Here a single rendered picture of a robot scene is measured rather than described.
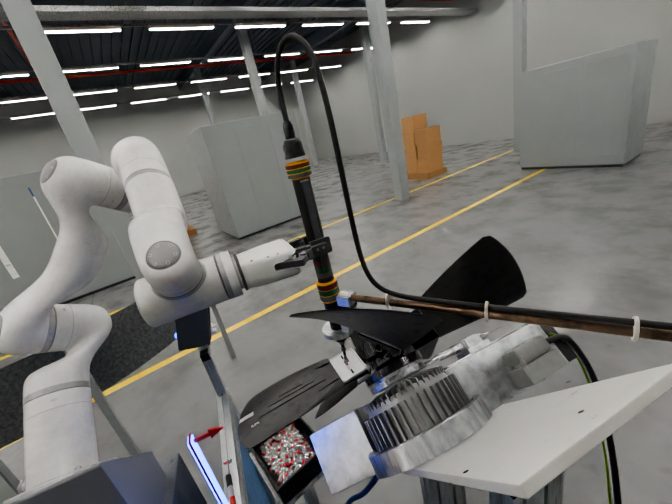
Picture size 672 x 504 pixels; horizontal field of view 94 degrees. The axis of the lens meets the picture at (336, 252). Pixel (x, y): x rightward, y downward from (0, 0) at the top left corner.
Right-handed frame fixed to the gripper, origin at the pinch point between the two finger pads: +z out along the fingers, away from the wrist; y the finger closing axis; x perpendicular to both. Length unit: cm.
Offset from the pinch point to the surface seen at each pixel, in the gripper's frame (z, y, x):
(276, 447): -23, -21, -65
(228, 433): -35, -33, -63
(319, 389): -8.3, 3.1, -30.1
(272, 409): -18.6, 1.3, -30.8
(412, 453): 1.3, 21.8, -35.0
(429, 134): 532, -631, -44
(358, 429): -2.9, 5.4, -43.4
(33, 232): -273, -552, -25
